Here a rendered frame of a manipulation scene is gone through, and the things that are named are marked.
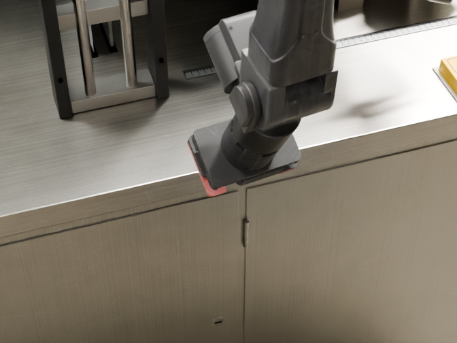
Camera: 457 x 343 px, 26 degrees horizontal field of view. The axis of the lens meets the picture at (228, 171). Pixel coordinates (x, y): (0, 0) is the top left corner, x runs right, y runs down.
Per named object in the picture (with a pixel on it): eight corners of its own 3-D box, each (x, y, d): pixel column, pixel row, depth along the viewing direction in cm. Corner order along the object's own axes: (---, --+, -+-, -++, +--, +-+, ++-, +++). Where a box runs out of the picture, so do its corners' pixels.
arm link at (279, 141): (259, 141, 91) (314, 124, 93) (232, 75, 92) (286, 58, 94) (243, 165, 97) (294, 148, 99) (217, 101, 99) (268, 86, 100)
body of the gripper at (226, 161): (188, 136, 104) (201, 111, 97) (275, 109, 107) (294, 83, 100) (211, 192, 103) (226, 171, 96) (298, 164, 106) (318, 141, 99)
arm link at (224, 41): (251, 114, 85) (339, 87, 88) (202, -4, 88) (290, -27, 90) (223, 157, 96) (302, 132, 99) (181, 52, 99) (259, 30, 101)
